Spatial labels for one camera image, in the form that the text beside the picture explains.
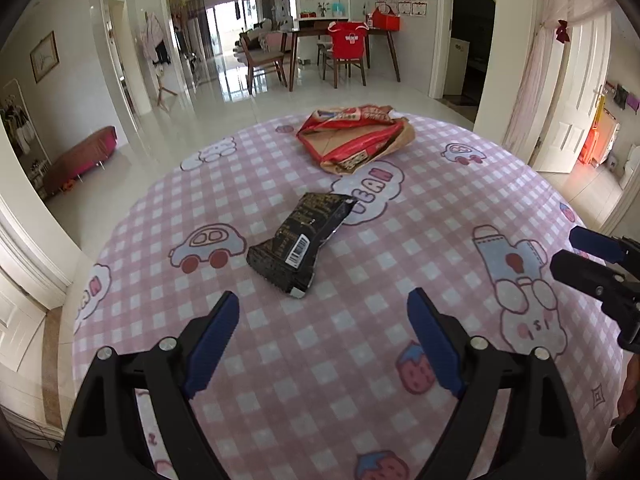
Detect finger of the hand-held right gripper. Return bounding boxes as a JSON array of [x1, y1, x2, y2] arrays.
[[569, 226, 640, 273], [550, 250, 640, 355]]

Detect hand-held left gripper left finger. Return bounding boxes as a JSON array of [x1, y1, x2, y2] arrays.
[[59, 290, 241, 480]]

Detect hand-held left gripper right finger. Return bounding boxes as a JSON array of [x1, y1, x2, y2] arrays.
[[406, 287, 587, 480]]

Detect black snack packet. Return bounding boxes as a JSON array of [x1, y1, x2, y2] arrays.
[[246, 192, 358, 301]]

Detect red and brown paper bag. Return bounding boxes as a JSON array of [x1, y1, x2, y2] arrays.
[[296, 105, 416, 177]]

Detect person's right hand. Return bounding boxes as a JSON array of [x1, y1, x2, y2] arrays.
[[619, 367, 640, 423]]

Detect pink checked cartoon mat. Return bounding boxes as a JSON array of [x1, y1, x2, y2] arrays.
[[72, 110, 628, 480]]

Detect white panel door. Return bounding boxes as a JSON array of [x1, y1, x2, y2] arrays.
[[532, 10, 613, 173]]

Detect purple hanging cloth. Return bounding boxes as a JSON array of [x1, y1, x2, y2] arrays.
[[612, 82, 640, 111]]

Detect pink net curtain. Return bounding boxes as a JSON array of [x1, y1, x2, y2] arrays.
[[500, 7, 613, 156]]

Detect white cabinet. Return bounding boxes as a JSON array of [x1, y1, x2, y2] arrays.
[[442, 37, 471, 98]]

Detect pink upholstered bench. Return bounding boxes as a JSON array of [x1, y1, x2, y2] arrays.
[[42, 126, 118, 196]]

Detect wooden tripod stand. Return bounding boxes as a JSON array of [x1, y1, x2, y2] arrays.
[[154, 71, 177, 111]]

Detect white clothes rack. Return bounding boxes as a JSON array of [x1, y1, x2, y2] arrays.
[[0, 79, 51, 196]]

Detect wooden chair with cover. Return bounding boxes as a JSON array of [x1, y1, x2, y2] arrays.
[[317, 21, 371, 90]]

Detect red basket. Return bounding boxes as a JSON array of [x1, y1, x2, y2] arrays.
[[370, 4, 402, 31]]

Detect grey sofa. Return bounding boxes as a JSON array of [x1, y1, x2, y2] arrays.
[[235, 17, 281, 53]]

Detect hanging pink clothes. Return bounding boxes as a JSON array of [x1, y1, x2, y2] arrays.
[[137, 10, 168, 66]]

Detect red chair cover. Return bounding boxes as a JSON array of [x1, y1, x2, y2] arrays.
[[327, 21, 368, 61]]

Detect wooden dining table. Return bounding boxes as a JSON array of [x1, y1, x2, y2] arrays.
[[240, 22, 402, 92]]

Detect white sideboard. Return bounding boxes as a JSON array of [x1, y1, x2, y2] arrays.
[[297, 12, 351, 31]]

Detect small framed wall picture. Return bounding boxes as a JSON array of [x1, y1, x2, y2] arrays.
[[30, 31, 60, 84]]

